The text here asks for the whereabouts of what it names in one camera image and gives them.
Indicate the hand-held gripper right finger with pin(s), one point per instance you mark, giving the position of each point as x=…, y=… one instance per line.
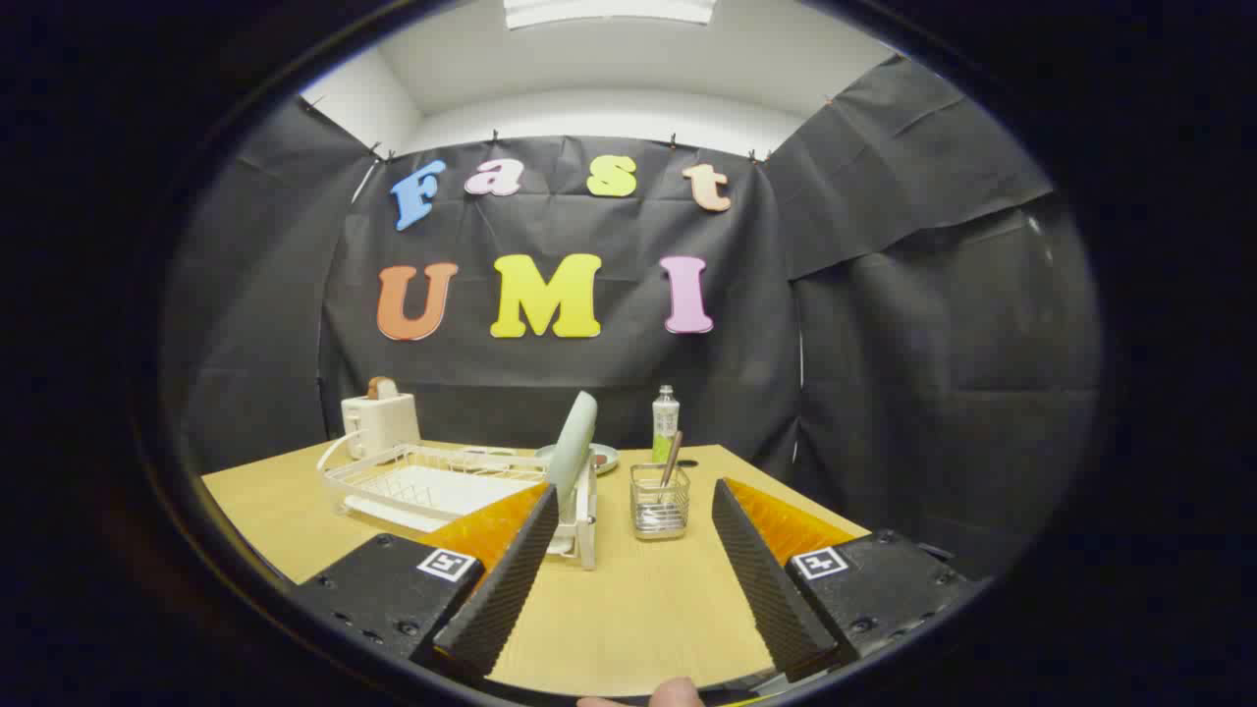
x=771, y=589

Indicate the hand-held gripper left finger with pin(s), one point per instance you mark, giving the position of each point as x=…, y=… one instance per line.
x=501, y=589

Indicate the pale green plate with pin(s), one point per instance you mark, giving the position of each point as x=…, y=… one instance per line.
x=573, y=442

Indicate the small green food plate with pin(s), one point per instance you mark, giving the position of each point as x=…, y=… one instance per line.
x=607, y=462

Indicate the white drain tray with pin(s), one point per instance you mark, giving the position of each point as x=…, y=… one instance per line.
x=432, y=494

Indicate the green label drink bottle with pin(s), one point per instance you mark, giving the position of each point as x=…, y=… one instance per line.
x=665, y=422

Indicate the cream toaster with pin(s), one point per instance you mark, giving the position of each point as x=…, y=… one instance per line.
x=381, y=424

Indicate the toast bread slice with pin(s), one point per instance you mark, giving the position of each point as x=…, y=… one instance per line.
x=382, y=388

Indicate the ceiling light panel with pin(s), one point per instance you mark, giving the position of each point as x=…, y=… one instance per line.
x=609, y=10

